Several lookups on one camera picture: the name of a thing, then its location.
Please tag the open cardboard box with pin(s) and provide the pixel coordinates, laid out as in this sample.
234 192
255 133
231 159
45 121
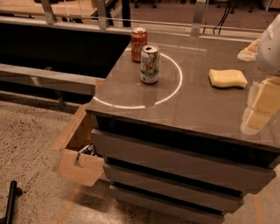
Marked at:
75 165

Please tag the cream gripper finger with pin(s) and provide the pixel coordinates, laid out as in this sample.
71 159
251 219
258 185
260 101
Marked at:
249 52
262 103

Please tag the metal railing frame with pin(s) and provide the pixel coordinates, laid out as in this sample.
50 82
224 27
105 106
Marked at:
170 15

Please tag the grey drawer cabinet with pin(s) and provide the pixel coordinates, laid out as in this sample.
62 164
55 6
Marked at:
176 146

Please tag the black metal leg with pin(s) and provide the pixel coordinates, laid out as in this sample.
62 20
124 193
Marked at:
13 193

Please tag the yellow sponge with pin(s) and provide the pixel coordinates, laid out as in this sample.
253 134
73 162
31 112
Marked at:
227 78

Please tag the white green 7up can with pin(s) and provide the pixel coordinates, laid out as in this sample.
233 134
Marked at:
149 67

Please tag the red soda can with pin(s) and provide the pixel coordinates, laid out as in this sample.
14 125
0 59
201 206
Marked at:
138 40

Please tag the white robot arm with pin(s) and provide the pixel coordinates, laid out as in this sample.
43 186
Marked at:
268 50

